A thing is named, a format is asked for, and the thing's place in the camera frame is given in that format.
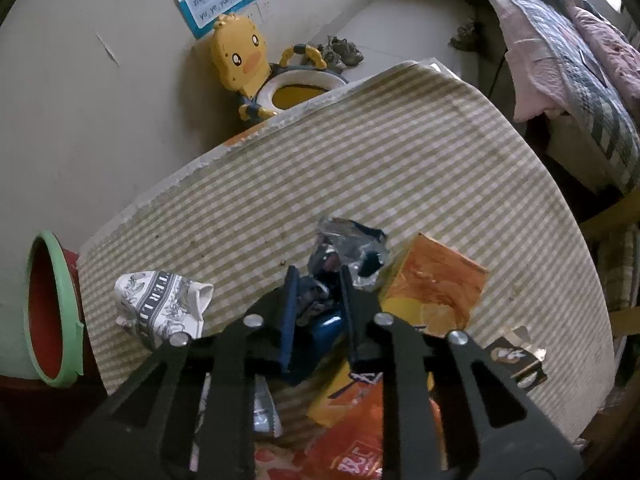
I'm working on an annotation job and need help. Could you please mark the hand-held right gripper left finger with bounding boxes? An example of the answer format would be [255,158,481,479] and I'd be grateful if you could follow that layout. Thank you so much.
[65,266,301,480]

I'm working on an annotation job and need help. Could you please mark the pink strawberry print box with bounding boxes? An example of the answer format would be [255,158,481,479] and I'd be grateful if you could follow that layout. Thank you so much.
[254,447,307,480]

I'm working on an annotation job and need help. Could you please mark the orange yellow snack packet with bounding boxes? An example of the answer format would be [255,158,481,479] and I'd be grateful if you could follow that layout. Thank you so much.
[295,360,446,480]

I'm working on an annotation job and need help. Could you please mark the blue silver wrapper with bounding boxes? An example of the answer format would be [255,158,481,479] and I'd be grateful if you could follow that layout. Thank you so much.
[295,216,391,386]

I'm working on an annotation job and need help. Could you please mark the grey shoe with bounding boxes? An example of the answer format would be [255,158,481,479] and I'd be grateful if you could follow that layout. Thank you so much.
[315,42,347,68]
[449,17,482,52]
[327,35,366,67]

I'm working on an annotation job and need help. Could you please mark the pink floral blanket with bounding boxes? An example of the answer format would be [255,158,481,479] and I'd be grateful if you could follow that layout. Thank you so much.
[570,5,640,86]

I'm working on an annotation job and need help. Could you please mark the wooden chair frame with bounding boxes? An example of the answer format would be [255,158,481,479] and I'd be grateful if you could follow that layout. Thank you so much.
[580,195,640,336]

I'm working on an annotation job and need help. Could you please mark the pink quilt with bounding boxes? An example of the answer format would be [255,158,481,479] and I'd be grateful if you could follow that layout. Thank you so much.
[477,0,591,122]

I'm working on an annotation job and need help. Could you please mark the small silver wrapper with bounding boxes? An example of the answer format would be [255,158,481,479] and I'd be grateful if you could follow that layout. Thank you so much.
[252,377,282,437]

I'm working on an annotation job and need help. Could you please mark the small black gold box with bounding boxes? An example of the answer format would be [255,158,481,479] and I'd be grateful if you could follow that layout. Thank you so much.
[487,326,547,392]

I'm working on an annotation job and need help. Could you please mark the orange carton box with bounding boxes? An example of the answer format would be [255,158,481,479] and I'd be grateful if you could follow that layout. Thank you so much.
[377,232,490,339]

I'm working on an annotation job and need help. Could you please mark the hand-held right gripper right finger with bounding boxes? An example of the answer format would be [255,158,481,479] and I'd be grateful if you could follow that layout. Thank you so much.
[340,264,576,480]

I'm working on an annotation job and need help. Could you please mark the red bin with green rim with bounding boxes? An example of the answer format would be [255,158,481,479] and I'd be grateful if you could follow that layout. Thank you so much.
[23,230,86,390]

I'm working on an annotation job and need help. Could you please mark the yellow duck potty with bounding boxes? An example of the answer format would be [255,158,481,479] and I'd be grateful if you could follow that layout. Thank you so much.
[209,14,351,123]

